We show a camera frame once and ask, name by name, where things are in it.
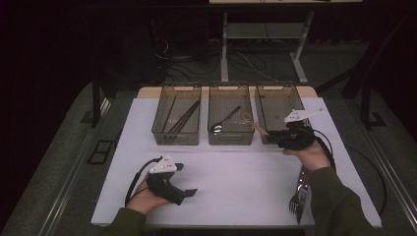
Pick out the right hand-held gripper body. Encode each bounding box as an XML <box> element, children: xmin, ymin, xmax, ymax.
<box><xmin>280</xmin><ymin>107</ymin><xmax>326</xmax><ymax>152</ymax></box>

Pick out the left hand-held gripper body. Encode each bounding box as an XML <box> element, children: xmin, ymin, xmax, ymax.
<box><xmin>146</xmin><ymin>153</ymin><xmax>187</xmax><ymax>207</ymax></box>

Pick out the amber plastic spoon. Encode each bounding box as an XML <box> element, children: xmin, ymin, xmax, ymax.
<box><xmin>244</xmin><ymin>111</ymin><xmax>271</xmax><ymax>138</ymax></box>

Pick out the translucent brown plastic bin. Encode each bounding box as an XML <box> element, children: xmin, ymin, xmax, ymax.
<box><xmin>150</xmin><ymin>84</ymin><xmax>203</xmax><ymax>147</ymax></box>
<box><xmin>207</xmin><ymin>84</ymin><xmax>256</xmax><ymax>147</ymax></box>
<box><xmin>254</xmin><ymin>83</ymin><xmax>314</xmax><ymax>146</ymax></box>

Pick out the black chopstick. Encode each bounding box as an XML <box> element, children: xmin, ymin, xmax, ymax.
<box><xmin>169</xmin><ymin>99</ymin><xmax>202</xmax><ymax>134</ymax></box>
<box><xmin>172</xmin><ymin>102</ymin><xmax>202</xmax><ymax>135</ymax></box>

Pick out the person's left hand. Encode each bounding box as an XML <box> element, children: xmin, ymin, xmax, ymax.
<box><xmin>126</xmin><ymin>178</ymin><xmax>172</xmax><ymax>216</ymax></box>

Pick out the person's right hand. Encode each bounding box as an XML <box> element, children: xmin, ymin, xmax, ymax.
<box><xmin>282</xmin><ymin>139</ymin><xmax>331</xmax><ymax>172</ymax></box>

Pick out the white table sheet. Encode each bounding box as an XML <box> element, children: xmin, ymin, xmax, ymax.
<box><xmin>90</xmin><ymin>96</ymin><xmax>383</xmax><ymax>229</ymax></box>

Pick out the left hand-held gripper cable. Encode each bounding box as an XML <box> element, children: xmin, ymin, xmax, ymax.
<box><xmin>124</xmin><ymin>155</ymin><xmax>164</xmax><ymax>207</ymax></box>

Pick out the hand-held gripper cable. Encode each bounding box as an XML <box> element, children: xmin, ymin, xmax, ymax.
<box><xmin>124</xmin><ymin>155</ymin><xmax>164</xmax><ymax>207</ymax></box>
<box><xmin>308</xmin><ymin>127</ymin><xmax>337</xmax><ymax>172</ymax></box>

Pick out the right hand-held gripper cable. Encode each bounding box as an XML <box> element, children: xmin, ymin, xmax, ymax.
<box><xmin>308</xmin><ymin>127</ymin><xmax>337</xmax><ymax>172</ymax></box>

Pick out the white floor cable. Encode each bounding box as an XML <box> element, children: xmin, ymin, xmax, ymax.
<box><xmin>235</xmin><ymin>51</ymin><xmax>280</xmax><ymax>83</ymax></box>

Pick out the black stand frame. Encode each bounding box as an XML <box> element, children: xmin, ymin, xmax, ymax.
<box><xmin>314</xmin><ymin>13</ymin><xmax>417</xmax><ymax>131</ymax></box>

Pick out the aluminium rail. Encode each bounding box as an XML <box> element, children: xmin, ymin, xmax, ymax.
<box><xmin>38</xmin><ymin>97</ymin><xmax>113</xmax><ymax>236</ymax></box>
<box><xmin>356</xmin><ymin>119</ymin><xmax>417</xmax><ymax>224</ymax></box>

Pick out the black floor cable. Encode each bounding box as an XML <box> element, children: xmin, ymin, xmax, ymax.
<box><xmin>161</xmin><ymin>53</ymin><xmax>221</xmax><ymax>83</ymax></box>

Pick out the long black cable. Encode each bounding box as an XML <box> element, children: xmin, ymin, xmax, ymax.
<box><xmin>344</xmin><ymin>144</ymin><xmax>388</xmax><ymax>217</ymax></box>

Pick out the black stand post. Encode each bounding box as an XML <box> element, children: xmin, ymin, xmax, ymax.
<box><xmin>90</xmin><ymin>73</ymin><xmax>116</xmax><ymax>129</ymax></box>

